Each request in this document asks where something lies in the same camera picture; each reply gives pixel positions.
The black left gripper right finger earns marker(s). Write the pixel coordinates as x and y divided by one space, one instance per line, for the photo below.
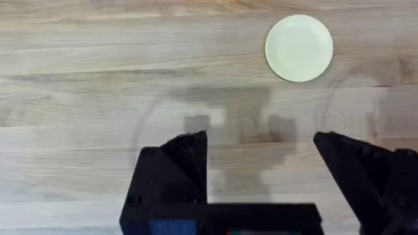
369 176

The pale green round plate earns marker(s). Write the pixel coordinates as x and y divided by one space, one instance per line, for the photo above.
298 48

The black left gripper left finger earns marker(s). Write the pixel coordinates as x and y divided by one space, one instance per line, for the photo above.
176 169

